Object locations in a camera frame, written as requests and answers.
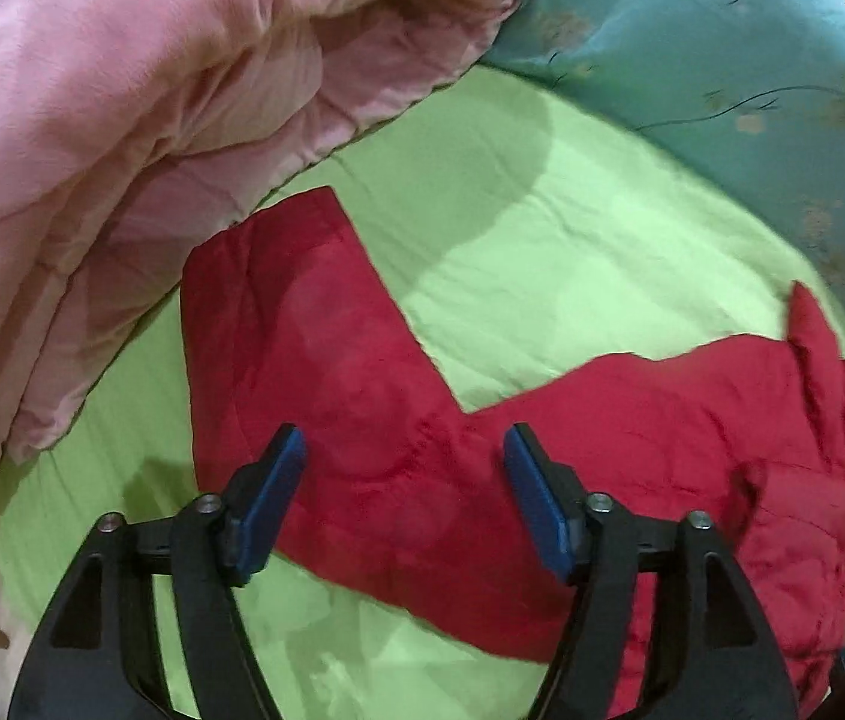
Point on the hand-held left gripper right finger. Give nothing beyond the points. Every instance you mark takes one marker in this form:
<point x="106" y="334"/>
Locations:
<point x="538" y="502"/>

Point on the light green bed sheet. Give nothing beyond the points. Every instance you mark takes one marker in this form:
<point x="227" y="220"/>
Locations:
<point x="579" y="240"/>

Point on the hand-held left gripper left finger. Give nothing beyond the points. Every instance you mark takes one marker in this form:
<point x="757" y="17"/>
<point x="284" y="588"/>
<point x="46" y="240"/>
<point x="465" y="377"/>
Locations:
<point x="272" y="499"/>

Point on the teal floral quilt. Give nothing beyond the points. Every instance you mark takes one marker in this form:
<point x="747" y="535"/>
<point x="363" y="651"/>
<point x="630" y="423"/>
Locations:
<point x="692" y="30"/>

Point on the pink quilt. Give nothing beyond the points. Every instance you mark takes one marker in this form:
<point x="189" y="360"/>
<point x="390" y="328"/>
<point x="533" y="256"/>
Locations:
<point x="130" y="90"/>

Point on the red quilted pants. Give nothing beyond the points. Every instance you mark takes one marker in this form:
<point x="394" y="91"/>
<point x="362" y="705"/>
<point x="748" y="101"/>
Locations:
<point x="362" y="390"/>

